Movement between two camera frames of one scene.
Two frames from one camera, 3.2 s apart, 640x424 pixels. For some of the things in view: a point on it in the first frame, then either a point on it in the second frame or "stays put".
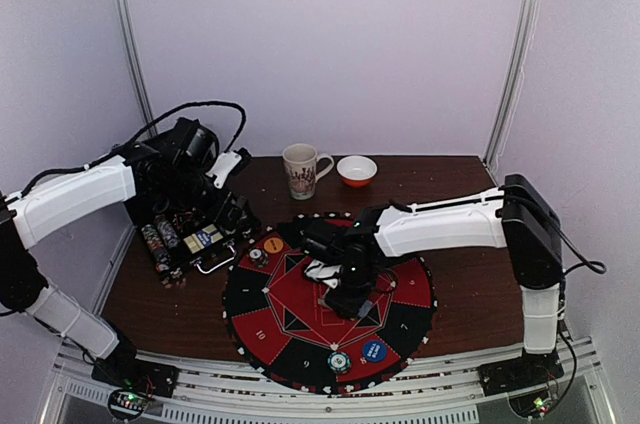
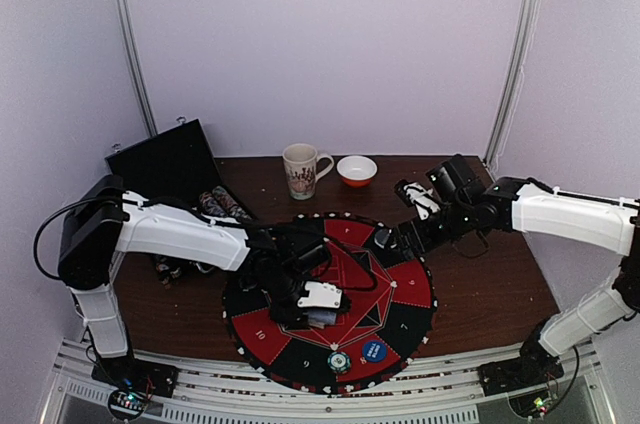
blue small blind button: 374,350 stays put
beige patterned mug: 304,168 stays put
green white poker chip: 339,362 stays put
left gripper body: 217,209 -> 277,310
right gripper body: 345,304 -> 404,235
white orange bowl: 356,171 stays put
